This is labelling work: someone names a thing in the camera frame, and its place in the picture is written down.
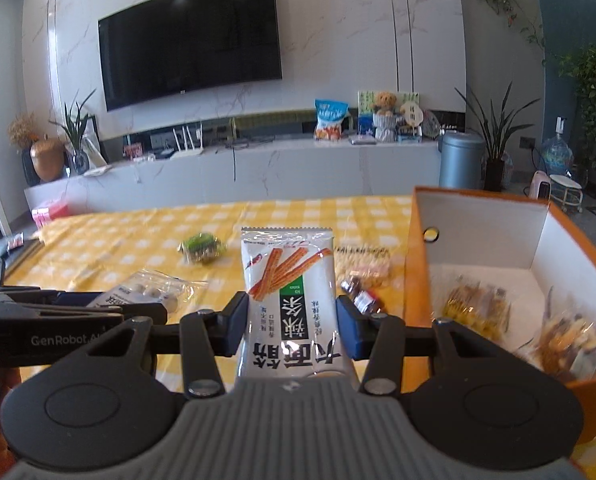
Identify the blue snack bag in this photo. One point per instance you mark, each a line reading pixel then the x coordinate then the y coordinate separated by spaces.
pixel 330 117

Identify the clear pastry packet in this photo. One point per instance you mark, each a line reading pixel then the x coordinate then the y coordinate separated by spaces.
pixel 473 310

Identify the copper vase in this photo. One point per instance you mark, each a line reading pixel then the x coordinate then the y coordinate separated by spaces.
pixel 48 157

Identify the white router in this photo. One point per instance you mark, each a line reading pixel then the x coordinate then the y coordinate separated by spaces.
pixel 185 152

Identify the red candy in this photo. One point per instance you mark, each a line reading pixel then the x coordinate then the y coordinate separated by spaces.
pixel 369 303

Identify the glass vase with plant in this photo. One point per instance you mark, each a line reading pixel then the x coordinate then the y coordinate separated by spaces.
pixel 78 160

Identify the trailing green plant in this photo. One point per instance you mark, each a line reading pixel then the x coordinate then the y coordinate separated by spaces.
pixel 590 67

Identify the purple candy wrapper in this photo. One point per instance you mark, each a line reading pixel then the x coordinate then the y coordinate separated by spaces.
pixel 350 285

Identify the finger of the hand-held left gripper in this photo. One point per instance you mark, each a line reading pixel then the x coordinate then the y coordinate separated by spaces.
pixel 78 299
pixel 150 314

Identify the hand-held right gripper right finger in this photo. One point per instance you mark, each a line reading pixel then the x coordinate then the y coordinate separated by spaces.
pixel 350 330

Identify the round white hand fan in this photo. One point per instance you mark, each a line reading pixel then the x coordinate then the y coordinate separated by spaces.
pixel 410 112

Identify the white marble tv console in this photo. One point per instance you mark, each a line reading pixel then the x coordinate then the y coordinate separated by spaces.
pixel 278 170

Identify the brown teddy bear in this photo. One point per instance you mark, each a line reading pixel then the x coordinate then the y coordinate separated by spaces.
pixel 384 102

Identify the blue water jug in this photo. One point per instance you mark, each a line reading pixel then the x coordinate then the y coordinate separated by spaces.
pixel 558 157

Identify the pink heater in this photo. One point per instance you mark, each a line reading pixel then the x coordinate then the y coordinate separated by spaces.
pixel 540 186

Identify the orange cardboard box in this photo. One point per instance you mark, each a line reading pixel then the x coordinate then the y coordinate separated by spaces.
pixel 418 280

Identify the dried flower bunch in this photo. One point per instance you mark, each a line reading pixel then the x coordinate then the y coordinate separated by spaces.
pixel 23 130

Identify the patterned hand fan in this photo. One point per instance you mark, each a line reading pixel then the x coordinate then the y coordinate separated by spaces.
pixel 430 122

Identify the yellow checked tablecloth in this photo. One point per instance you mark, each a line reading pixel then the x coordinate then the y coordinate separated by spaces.
pixel 128 240

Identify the loose papers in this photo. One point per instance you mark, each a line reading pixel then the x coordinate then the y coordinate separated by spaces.
pixel 95 170

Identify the white round stool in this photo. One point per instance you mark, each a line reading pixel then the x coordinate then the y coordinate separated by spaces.
pixel 565 192

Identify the small clear tablet packet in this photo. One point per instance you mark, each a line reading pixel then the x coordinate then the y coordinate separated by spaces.
pixel 143 290

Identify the pink card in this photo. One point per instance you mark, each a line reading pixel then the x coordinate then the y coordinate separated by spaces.
pixel 133 151

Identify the black wall television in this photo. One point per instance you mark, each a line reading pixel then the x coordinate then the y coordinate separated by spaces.
pixel 188 40

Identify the green picture card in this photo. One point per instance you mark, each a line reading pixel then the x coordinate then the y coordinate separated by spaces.
pixel 364 102

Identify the grey metal trash can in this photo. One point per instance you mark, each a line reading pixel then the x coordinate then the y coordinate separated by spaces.
pixel 460 160

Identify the flat grey book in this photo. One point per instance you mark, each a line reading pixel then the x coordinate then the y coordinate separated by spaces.
pixel 363 140

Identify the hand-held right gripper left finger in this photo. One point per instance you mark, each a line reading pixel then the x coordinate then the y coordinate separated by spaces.
pixel 238 317

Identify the rice cracker packet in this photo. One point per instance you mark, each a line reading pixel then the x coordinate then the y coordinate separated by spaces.
pixel 363 260

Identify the person's left hand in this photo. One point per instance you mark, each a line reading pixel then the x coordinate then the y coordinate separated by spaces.
pixel 5 382

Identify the white spicy strip packet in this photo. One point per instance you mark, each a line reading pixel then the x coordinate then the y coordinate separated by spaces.
pixel 288 280

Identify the potted orchid plant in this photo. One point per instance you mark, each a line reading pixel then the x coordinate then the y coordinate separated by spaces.
pixel 495 172

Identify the clear mixed nuts bag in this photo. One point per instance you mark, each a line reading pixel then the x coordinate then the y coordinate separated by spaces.
pixel 568 345

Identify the green candy packet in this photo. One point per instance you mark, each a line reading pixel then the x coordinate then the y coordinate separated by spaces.
pixel 203 249

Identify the pink tissue pack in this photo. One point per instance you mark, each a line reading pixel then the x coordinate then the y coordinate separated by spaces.
pixel 48 212

